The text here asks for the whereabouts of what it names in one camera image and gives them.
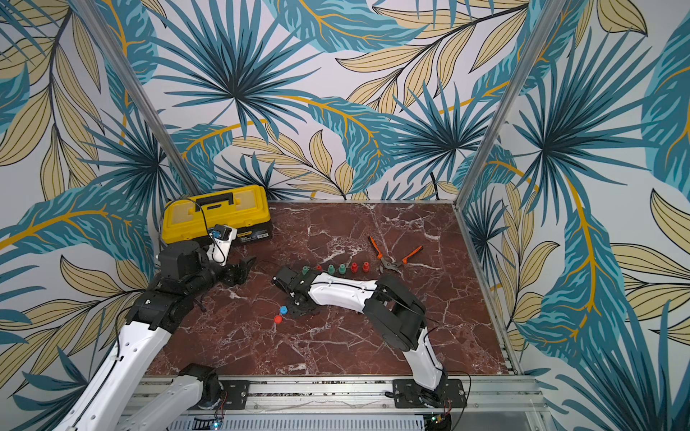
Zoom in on orange handled pliers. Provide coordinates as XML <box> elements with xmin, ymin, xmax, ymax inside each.
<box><xmin>367</xmin><ymin>235</ymin><xmax>425</xmax><ymax>275</ymax></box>

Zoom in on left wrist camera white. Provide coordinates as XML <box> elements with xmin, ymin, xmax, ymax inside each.
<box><xmin>208</xmin><ymin>224</ymin><xmax>237</xmax><ymax>266</ymax></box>

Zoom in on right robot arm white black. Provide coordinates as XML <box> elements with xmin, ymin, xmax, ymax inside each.
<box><xmin>272</xmin><ymin>267</ymin><xmax>467</xmax><ymax>411</ymax></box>

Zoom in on yellow black toolbox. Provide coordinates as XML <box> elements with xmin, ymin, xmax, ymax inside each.
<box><xmin>161</xmin><ymin>185</ymin><xmax>273</xmax><ymax>244</ymax></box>

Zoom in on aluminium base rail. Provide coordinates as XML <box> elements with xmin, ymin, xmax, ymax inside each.
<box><xmin>167</xmin><ymin>375</ymin><xmax>556</xmax><ymax>430</ymax></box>

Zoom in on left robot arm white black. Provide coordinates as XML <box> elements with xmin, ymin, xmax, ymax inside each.
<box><xmin>53</xmin><ymin>241</ymin><xmax>256</xmax><ymax>430</ymax></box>

